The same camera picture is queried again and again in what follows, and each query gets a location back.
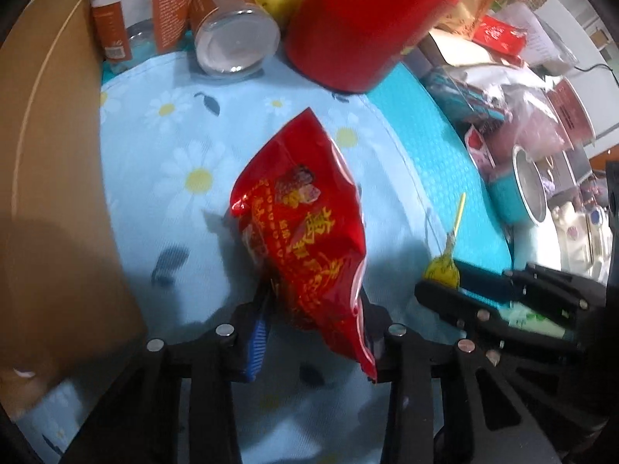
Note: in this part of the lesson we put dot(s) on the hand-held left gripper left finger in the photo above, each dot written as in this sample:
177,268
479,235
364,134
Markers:
258,348

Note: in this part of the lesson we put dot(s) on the small red white cup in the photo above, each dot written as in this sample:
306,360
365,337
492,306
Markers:
478,147

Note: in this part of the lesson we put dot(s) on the clear plastic bag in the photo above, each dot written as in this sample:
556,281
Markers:
527,121

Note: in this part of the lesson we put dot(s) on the white paper sheet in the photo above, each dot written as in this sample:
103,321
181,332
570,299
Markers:
541,34

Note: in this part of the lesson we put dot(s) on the teal metal-lined mug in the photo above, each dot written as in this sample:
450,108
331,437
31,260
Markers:
517,188

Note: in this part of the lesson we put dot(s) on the red gift packet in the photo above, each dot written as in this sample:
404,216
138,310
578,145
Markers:
498,34

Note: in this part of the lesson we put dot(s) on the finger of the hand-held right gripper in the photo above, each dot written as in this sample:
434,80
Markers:
483,280
449,304

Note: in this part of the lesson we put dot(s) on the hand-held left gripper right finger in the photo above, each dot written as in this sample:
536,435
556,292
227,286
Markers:
387,353

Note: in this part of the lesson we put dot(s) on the yellow fruit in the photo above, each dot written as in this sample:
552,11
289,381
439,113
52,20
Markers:
278,5

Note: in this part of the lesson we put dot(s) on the floral blue tablecloth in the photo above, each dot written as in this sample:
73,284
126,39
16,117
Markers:
169,154

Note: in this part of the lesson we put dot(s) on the white refrigerator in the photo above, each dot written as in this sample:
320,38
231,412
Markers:
599,24

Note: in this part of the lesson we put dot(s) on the clear jar with orange label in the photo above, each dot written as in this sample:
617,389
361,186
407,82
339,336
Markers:
140,9
232,34

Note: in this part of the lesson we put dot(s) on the cardboard box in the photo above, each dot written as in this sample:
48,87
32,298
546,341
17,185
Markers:
48,179

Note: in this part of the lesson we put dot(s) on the gold foil bag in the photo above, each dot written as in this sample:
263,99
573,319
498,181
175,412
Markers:
469,5

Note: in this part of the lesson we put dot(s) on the large red snack packet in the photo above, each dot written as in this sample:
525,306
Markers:
300,232

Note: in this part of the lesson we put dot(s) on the red canister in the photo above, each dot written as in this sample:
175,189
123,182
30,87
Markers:
367,24

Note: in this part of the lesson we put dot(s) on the yellow lollipop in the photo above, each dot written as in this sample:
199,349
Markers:
442,270

